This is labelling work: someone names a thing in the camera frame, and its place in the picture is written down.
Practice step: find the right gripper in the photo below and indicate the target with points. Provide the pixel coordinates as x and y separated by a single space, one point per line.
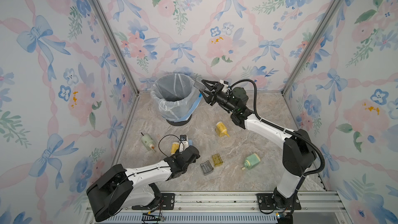
214 96

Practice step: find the clear blue sharpener tray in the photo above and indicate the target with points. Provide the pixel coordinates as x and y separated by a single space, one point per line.
199 85

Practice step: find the yellow pencil sharpener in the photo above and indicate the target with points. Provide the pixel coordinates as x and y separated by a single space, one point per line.
175 147
221 129

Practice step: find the yellow transparent shavings tray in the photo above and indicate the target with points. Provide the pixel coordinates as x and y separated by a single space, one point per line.
217 160

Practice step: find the dark shavings tray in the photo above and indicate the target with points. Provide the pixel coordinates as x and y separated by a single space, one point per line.
206 167

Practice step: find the green pencil sharpener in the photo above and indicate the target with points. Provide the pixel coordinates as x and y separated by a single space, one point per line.
148 142
251 161

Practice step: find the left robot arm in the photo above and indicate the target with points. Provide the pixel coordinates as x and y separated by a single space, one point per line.
119 187

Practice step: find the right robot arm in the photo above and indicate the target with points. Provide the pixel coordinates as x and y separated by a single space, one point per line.
301 157

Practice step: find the clear trash bag blue band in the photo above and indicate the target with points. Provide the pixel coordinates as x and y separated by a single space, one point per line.
175 96

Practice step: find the black trash bin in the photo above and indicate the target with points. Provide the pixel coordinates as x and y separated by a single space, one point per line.
180 123

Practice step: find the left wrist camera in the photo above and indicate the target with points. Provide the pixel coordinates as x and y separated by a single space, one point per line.
183 143

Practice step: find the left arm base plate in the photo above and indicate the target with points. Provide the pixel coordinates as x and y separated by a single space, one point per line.
164 201

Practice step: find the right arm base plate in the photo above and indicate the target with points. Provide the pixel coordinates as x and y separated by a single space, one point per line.
268 202

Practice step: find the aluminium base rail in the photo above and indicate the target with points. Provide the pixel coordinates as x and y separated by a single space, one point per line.
240 207

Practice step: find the left corner aluminium post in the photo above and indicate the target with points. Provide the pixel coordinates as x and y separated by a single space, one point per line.
106 27

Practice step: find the corner aluminium post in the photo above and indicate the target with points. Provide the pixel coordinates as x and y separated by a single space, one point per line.
330 12
106 27

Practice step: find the right corner aluminium post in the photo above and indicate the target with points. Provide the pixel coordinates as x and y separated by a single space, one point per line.
330 12

